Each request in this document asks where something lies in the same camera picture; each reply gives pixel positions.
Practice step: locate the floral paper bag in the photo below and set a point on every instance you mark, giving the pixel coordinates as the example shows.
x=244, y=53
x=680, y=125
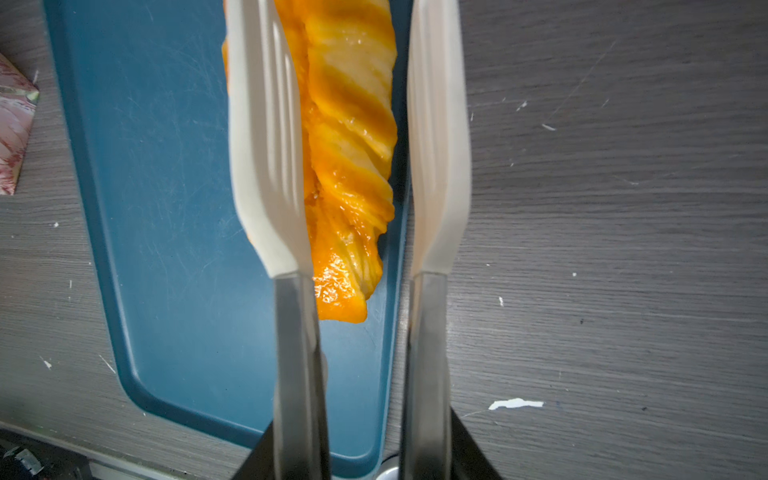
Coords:
x=19, y=98

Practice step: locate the metal tongs white tips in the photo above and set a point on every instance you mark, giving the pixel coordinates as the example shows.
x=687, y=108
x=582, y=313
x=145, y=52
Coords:
x=266, y=165

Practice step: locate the teal tray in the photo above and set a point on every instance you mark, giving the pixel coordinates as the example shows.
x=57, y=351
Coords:
x=188, y=304

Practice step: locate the blue push button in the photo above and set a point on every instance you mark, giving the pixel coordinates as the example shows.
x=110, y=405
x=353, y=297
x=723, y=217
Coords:
x=389, y=469

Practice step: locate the long braided bread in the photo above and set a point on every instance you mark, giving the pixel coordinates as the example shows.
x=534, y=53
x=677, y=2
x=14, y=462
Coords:
x=344, y=54

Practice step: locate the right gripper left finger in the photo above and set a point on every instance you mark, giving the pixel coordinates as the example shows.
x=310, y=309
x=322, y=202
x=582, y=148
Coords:
x=260, y=464

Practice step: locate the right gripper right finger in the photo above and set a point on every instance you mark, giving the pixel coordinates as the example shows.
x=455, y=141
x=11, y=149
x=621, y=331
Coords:
x=468, y=462

